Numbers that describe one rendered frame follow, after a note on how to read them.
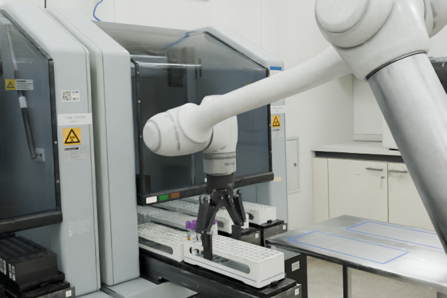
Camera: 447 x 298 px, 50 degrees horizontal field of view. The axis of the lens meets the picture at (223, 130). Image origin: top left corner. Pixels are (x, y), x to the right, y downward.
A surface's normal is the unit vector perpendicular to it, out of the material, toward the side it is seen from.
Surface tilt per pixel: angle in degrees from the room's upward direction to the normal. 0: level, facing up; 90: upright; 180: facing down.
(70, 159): 90
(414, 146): 93
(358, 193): 90
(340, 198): 90
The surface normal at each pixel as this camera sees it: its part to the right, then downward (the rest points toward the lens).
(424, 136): -0.48, -0.04
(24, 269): 0.68, 0.01
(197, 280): -0.73, 0.06
